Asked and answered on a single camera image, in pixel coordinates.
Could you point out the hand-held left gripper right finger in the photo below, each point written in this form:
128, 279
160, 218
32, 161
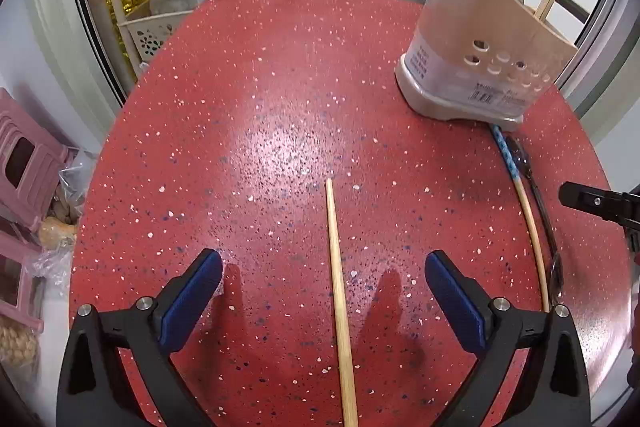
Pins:
455, 294

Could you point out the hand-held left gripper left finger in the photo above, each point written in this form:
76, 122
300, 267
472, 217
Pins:
192, 292

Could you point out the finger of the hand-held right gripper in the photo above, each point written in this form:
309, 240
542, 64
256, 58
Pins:
595, 200

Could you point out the black spoon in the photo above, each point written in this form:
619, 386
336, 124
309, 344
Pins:
542, 212

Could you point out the blue patterned wooden chopstick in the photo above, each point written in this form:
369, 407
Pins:
522, 202

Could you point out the beige plastic utensil holder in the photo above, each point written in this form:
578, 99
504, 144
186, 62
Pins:
480, 52

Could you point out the clear bag of ginger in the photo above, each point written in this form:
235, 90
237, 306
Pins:
62, 212

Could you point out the pink plastic stool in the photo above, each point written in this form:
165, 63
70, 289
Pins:
27, 157
15, 277

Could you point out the clear bag of nuts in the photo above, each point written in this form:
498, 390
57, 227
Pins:
15, 349

